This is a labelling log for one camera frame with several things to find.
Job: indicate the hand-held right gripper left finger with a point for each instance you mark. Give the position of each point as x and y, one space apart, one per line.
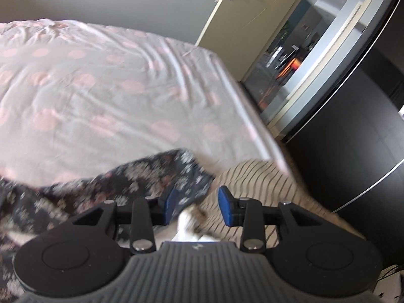
170 206

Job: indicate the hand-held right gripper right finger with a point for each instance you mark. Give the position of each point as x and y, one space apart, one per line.
225 208

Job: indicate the dark floral pants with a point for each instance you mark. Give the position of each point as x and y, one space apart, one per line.
142 176

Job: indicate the white garment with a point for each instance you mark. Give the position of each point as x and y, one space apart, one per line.
186 227

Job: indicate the tan striped garment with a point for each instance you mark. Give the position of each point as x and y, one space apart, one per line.
262 180

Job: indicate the black sliding wardrobe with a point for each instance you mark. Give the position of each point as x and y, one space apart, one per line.
347 164

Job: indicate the bed with pink dotted sheet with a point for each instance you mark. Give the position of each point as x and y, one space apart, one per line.
94 101

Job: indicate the orange framed furniture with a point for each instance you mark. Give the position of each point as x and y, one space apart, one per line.
288 67

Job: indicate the cream door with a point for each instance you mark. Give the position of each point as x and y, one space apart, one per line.
252 22

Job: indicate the white door frame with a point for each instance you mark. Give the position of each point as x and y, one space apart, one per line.
328 75

